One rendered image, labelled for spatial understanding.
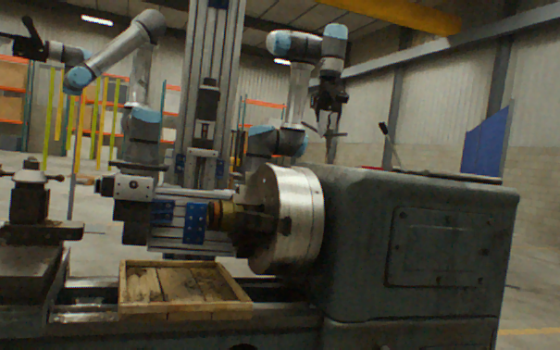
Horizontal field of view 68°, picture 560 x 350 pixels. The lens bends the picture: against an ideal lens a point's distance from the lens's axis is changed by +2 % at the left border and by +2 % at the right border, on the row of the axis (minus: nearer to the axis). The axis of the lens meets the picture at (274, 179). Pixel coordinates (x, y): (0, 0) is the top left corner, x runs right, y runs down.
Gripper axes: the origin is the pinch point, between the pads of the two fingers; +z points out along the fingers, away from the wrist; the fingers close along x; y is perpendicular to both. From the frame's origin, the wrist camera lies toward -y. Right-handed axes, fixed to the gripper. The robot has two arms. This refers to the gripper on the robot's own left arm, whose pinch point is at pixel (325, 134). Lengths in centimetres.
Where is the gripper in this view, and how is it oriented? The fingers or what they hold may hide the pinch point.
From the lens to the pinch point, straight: 135.3
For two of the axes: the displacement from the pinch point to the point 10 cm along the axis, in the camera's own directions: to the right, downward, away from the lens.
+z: -1.2, 9.9, 0.5
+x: -9.3, -1.0, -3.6
